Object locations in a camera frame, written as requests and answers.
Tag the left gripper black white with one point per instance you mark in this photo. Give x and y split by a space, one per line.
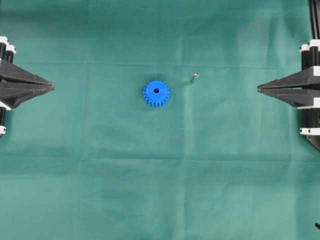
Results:
27 86

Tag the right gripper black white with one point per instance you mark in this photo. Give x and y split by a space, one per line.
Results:
306 100

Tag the blue plastic gear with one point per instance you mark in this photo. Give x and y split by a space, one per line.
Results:
156 93

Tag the green table cloth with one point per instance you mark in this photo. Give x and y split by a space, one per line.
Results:
220 161

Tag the black aluminium frame rail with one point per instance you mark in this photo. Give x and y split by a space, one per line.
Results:
314 6

